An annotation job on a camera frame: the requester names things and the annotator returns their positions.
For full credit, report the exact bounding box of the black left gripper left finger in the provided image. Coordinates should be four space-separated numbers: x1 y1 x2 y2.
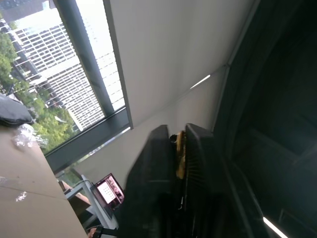
115 124 184 238

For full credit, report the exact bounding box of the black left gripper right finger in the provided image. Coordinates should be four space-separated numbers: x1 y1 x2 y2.
183 122 266 238

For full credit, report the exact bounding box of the gold coin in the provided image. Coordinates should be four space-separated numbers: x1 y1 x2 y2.
174 130 187 179

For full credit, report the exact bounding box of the brown cardboard box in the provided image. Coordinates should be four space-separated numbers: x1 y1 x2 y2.
0 124 94 238

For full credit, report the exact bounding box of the laptop with lit screen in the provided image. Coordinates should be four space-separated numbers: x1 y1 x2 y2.
90 173 125 219

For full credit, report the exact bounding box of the white linear ceiling light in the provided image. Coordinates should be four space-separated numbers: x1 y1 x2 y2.
262 216 291 238
189 74 211 90

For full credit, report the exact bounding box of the clear crumpled plastic wrap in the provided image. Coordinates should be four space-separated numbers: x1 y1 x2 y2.
10 123 50 150

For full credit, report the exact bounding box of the white high-rise building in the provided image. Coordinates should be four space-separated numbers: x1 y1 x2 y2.
9 0 126 131

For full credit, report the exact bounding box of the black bag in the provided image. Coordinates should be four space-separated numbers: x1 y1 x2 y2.
0 93 34 128

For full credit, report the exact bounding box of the dark grey window frame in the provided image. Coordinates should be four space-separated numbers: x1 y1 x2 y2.
44 0 135 175

